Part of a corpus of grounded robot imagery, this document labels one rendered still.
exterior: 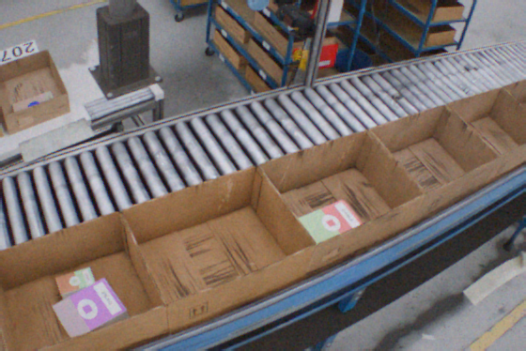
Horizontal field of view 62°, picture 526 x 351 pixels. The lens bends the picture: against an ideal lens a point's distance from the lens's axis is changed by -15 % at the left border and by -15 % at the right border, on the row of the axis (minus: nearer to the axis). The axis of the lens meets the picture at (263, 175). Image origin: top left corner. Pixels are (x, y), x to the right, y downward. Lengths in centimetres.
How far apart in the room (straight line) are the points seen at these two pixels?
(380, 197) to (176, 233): 64
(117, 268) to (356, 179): 79
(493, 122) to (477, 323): 104
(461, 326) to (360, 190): 120
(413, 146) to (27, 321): 139
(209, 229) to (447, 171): 86
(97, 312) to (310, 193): 75
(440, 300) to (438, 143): 97
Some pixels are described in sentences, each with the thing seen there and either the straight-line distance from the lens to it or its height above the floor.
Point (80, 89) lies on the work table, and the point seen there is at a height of 75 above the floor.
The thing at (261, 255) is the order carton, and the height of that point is 89.
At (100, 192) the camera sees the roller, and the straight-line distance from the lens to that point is 170.
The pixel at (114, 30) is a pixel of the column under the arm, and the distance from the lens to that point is 193.
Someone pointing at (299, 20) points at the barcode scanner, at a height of 108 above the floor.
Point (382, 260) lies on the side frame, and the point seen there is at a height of 91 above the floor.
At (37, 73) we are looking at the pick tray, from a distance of 229.
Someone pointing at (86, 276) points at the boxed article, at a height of 93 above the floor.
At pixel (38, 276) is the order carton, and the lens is 137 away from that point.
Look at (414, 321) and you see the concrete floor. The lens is 246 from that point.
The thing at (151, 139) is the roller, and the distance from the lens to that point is 186.
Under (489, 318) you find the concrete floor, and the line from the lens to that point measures 268.
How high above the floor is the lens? 202
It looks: 46 degrees down
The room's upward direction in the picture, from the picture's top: 10 degrees clockwise
